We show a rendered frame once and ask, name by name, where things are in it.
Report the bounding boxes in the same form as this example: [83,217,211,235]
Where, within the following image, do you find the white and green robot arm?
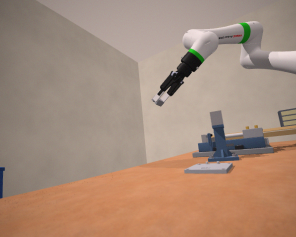
[181,21,296,75]

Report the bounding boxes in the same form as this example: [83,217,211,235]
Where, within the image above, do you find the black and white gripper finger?
[153,71,181,102]
[161,78,184,102]

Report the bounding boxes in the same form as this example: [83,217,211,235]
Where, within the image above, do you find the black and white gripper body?
[173,63,192,81]

